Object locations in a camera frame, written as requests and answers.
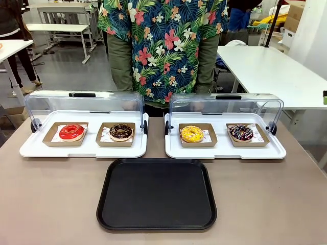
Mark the person right hand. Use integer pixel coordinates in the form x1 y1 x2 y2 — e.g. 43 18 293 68
122 100 139 112

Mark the chocolate donut with nuts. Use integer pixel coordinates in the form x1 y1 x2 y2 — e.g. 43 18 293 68
109 124 133 142

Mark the brown cardboard donut tray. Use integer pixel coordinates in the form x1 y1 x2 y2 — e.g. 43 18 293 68
178 123 218 149
225 123 270 148
96 122 136 148
42 121 89 147

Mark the yellow glazed sprinkle donut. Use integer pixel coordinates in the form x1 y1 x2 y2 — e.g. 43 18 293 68
180 125 204 143

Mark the red glazed donut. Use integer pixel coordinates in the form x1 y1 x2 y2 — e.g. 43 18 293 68
59 124 85 142

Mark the black serving tray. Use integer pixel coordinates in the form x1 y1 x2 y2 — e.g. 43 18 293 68
96 158 218 232

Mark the dark donut with white stripes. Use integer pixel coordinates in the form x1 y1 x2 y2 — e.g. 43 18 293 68
229 124 254 142

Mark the white printed paper liner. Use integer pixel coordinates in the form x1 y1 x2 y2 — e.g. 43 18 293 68
231 124 264 142
101 126 135 142
180 127 213 143
51 124 87 142

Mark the person right arm olive sleeve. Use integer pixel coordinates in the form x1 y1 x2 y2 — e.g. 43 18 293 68
106 33 134 92

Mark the person arm olive sleeve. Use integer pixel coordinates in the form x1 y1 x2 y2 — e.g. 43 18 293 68
195 33 220 94
106 33 134 92

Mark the white display case base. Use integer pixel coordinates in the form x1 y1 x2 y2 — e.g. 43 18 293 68
164 112 287 160
19 110 149 159

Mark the person torso floral shirt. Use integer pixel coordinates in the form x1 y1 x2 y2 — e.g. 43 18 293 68
97 0 229 118

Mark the clear display case lid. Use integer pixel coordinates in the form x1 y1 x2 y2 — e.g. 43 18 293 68
24 89 146 128
169 92 285 128

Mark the person left arm olive sleeve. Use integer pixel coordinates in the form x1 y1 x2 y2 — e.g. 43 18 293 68
195 33 220 94

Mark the blue chair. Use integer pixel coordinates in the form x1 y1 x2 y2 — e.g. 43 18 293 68
215 55 232 85

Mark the low white bench table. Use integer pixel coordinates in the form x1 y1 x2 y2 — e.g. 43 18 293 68
25 23 92 64

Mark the flat cardboard box on floor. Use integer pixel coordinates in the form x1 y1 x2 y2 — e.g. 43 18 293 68
7 107 29 122

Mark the white cloth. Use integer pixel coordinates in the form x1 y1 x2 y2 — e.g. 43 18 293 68
224 39 250 47

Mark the white table with orange item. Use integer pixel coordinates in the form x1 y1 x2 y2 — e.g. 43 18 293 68
0 39 34 105

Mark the background person in blue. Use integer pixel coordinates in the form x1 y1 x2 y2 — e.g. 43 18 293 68
226 0 252 39

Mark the large white table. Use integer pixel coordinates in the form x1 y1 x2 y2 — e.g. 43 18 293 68
216 45 327 111

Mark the background person in dark clothes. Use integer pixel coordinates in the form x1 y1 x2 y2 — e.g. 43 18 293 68
0 0 43 94

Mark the black slanted pole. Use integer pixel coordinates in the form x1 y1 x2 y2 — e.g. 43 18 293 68
264 0 285 48

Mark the yellow bag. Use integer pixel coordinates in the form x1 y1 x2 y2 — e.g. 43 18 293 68
259 14 289 26

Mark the white storage box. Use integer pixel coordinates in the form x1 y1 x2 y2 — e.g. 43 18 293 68
281 28 297 48

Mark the brown cardboard box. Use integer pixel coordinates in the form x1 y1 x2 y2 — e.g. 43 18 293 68
284 2 306 33

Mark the white desk with frame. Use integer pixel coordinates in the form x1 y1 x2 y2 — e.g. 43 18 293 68
28 2 103 46

